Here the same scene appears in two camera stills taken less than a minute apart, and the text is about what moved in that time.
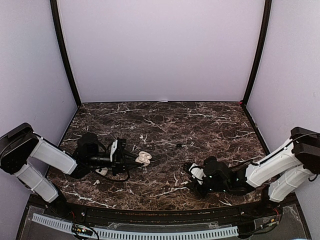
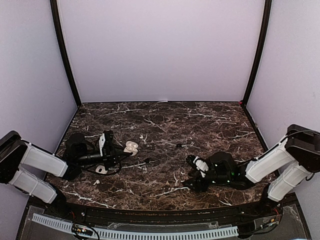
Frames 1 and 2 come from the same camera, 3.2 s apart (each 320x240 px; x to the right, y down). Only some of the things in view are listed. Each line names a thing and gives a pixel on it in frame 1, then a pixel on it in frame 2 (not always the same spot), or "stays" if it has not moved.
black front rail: [239, 213] stays
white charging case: [144, 157] → [131, 147]
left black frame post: [56, 15] stays
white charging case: [103, 171] stays
